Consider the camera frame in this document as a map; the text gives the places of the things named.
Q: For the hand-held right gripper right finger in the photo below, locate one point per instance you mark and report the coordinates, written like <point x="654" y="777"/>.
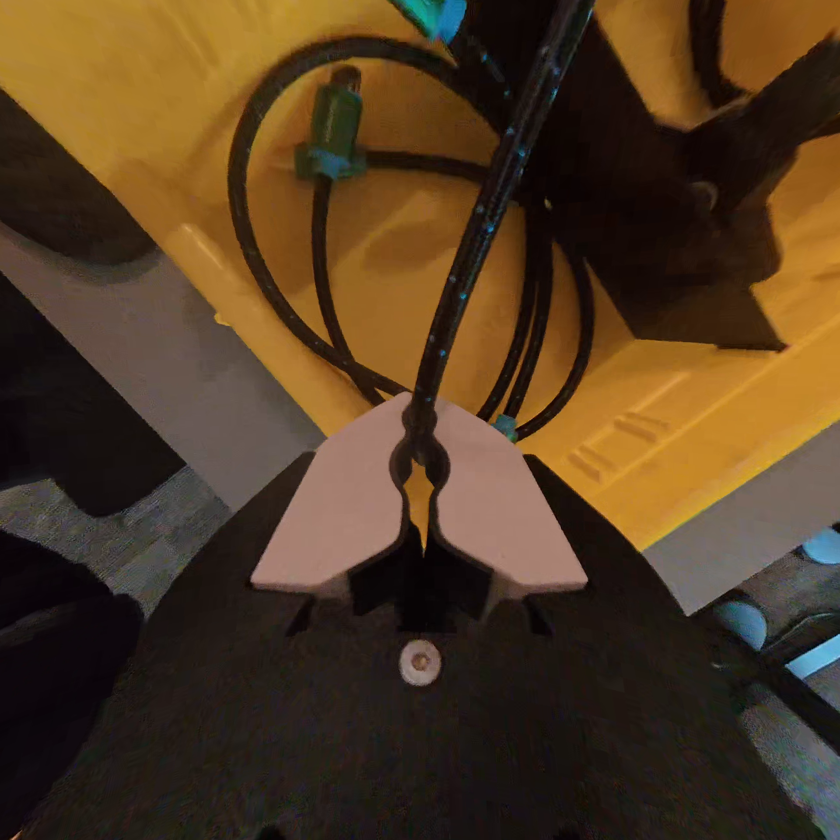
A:
<point x="505" y="518"/>

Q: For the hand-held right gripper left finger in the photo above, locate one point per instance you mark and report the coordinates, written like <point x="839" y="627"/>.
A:
<point x="341" y="512"/>

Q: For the yellow plastic bin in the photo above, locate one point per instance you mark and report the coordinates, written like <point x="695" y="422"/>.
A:
<point x="164" y="98"/>

